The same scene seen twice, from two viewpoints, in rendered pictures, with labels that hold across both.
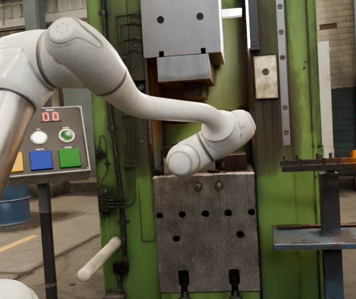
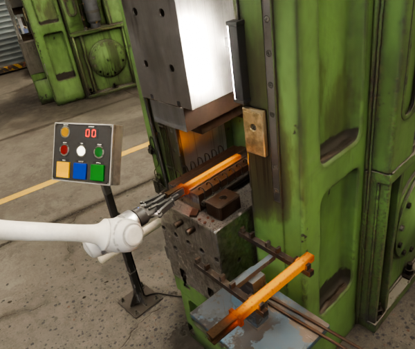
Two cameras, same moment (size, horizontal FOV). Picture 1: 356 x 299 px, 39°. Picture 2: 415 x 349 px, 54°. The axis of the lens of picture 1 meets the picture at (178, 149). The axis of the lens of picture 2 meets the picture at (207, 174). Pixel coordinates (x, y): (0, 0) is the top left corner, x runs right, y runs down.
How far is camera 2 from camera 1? 165 cm
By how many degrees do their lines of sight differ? 49
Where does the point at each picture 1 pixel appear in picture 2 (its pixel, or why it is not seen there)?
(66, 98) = not seen: outside the picture
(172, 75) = (162, 118)
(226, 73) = not seen: hidden behind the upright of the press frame
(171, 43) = (156, 89)
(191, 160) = (90, 252)
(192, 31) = (168, 82)
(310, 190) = (298, 248)
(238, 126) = (113, 244)
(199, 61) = (177, 113)
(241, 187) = (207, 238)
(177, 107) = (37, 235)
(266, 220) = (261, 253)
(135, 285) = not seen: hidden behind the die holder
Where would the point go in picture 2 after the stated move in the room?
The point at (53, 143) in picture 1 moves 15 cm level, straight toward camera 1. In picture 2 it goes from (89, 157) to (68, 174)
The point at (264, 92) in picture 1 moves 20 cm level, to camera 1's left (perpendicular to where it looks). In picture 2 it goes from (252, 147) to (209, 137)
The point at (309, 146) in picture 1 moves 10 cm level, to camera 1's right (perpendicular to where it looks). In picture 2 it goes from (298, 211) to (324, 219)
